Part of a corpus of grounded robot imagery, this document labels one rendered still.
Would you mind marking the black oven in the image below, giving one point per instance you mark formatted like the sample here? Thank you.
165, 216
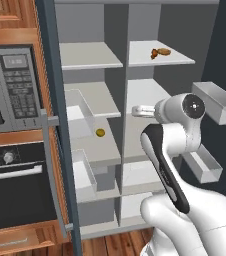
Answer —
15, 200

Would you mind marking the grey fridge cabinet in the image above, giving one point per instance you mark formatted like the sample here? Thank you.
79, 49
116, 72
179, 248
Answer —
115, 40

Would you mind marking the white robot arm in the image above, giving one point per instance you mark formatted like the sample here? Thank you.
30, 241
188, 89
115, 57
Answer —
198, 220

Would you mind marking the white door bin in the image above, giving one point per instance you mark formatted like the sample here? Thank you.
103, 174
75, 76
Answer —
83, 180
218, 101
205, 166
79, 116

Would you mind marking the olive round food item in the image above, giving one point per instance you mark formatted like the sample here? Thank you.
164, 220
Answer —
100, 132

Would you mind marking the silver oven knob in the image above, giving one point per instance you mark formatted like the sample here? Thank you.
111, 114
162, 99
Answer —
8, 157

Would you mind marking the dark freezer door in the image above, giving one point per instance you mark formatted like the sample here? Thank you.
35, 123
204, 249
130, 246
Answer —
53, 66

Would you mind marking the wooden cupboard door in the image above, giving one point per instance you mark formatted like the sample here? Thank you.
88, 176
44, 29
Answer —
5, 13

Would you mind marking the wooden drawer front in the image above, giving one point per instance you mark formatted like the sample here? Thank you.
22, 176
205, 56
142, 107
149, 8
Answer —
38, 238

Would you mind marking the white fridge shelf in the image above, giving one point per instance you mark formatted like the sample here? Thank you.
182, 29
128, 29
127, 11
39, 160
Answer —
141, 91
98, 100
145, 53
88, 55
106, 150

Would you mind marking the grey microwave oven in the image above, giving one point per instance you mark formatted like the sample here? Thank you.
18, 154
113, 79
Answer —
15, 90

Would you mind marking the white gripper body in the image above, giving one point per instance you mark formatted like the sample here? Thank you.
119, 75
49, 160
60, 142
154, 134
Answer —
143, 111

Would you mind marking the dark fridge door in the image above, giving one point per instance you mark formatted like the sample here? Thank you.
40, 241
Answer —
225, 40

